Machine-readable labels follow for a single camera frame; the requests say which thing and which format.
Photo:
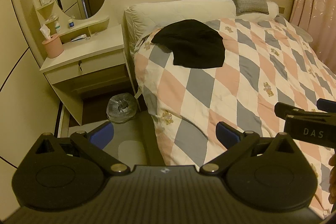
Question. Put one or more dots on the cream curved wardrobe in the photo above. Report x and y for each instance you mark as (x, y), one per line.
(15, 56)

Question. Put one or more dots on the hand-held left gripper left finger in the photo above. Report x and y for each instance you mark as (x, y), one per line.
(101, 134)

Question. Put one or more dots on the checked bear print quilt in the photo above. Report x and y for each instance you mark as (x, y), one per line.
(249, 77)

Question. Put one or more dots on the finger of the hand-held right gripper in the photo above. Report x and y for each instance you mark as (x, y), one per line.
(326, 104)
(288, 109)

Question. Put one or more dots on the white bolster cushion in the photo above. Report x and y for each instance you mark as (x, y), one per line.
(170, 12)

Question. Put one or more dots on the drawer key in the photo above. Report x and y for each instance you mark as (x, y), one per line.
(80, 65)

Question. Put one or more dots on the person's right hand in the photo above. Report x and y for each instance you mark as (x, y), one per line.
(333, 182)

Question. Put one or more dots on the white pillow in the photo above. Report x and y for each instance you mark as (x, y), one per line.
(267, 11)

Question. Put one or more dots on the small bottle green label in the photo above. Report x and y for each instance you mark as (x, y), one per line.
(57, 28)

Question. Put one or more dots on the cream dressing table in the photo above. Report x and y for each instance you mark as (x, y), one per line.
(86, 56)

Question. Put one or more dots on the black garment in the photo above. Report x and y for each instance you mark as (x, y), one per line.
(194, 43)

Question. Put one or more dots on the white tissue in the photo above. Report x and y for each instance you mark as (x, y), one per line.
(45, 32)

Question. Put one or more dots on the wall socket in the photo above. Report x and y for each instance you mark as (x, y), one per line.
(282, 9)

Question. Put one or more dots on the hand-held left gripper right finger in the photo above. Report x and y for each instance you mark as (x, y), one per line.
(226, 134)

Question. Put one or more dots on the small bottle blue cap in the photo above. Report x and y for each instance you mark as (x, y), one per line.
(70, 24)

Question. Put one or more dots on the pink tissue box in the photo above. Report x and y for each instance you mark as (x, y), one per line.
(53, 47)

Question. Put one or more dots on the trash bin with plastic liner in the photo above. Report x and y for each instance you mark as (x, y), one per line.
(122, 108)

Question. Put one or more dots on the toothpaste tube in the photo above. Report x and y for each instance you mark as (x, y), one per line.
(78, 38)

